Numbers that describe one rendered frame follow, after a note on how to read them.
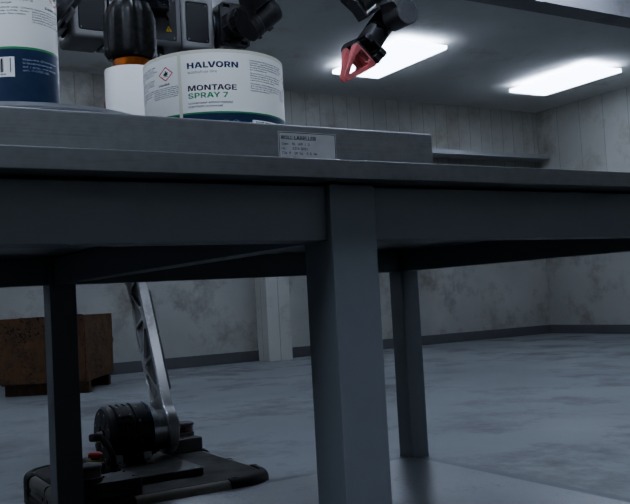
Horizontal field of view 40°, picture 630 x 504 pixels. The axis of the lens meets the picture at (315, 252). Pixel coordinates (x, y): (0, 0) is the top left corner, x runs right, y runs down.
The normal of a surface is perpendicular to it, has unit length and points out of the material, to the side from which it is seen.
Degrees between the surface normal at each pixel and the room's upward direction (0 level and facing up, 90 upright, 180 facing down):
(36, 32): 90
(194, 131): 90
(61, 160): 90
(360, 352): 90
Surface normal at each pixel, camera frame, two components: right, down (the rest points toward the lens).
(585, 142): -0.86, 0.02
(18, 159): 0.52, -0.07
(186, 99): -0.25, -0.04
